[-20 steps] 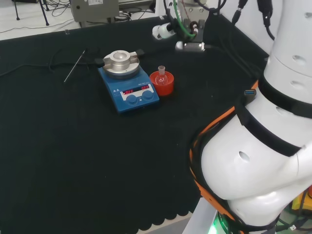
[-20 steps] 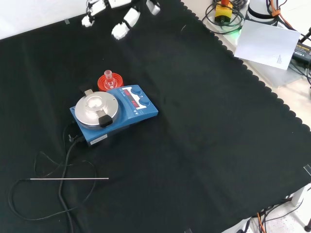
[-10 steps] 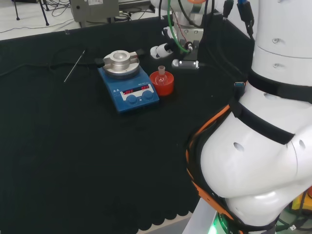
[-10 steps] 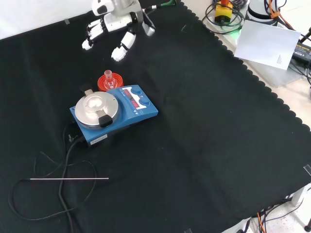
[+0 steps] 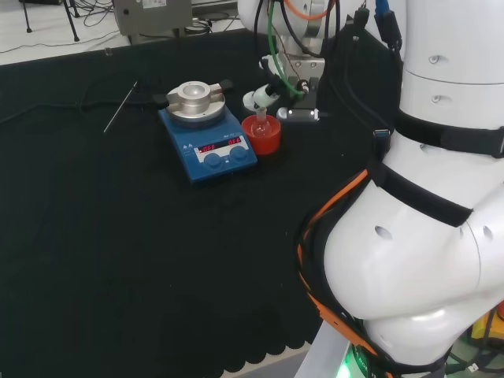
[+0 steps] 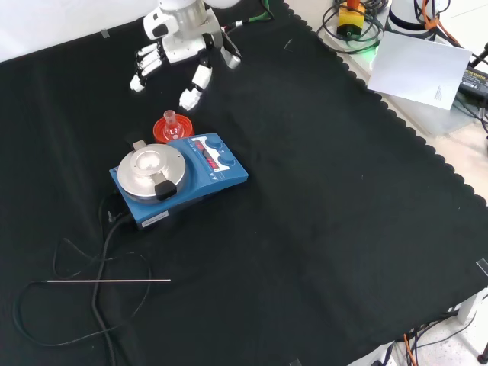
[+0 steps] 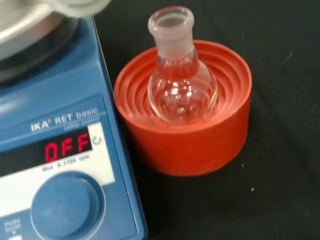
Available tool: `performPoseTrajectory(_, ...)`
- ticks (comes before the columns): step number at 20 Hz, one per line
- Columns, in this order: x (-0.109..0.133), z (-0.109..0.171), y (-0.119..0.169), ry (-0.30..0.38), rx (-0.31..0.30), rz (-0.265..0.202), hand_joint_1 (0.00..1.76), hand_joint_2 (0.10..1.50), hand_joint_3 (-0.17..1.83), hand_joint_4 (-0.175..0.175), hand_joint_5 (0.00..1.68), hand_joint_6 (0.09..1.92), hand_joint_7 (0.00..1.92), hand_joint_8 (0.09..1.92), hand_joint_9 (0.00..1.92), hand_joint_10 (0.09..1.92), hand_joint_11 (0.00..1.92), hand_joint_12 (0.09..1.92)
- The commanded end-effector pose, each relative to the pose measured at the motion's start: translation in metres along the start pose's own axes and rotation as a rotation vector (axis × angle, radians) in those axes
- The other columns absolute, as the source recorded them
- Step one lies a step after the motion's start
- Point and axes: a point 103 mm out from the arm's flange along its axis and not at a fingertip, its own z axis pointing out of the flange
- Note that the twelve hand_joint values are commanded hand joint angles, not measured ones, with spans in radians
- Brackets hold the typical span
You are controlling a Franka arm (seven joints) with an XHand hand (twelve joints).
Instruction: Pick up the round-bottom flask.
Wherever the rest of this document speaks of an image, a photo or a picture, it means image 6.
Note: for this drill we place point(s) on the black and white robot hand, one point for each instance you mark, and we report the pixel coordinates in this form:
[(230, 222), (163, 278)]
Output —
[(183, 49)]

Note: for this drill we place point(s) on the clear glass round-bottom flask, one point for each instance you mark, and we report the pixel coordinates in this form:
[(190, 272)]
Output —
[(170, 127)]

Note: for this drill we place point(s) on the white wrist pod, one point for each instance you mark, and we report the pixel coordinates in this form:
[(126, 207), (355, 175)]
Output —
[(154, 23)]

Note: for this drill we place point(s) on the grey tape strip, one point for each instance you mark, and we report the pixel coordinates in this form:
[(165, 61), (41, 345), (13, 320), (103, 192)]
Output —
[(482, 267), (295, 362), (105, 34)]

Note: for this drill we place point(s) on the heater with blue base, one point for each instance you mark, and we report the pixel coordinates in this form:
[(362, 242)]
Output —
[(225, 175)]

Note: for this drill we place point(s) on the yellow stop button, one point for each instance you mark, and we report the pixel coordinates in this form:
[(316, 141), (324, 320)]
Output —
[(350, 19)]

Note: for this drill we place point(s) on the black bench cloth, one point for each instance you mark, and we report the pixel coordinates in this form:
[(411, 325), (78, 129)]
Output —
[(305, 209)]

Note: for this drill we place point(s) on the pale board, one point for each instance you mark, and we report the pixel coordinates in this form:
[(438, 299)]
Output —
[(415, 68)]

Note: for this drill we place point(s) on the thin steel probe rod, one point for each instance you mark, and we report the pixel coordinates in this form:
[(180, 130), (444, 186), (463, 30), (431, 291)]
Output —
[(114, 281)]

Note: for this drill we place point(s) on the black power adapter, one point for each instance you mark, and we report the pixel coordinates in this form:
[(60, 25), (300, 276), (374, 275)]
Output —
[(474, 80)]

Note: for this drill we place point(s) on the black tripod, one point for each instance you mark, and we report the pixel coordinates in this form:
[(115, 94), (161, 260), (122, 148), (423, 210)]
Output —
[(481, 56)]

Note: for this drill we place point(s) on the silver wrist bracket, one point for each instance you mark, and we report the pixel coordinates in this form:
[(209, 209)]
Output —
[(230, 57)]

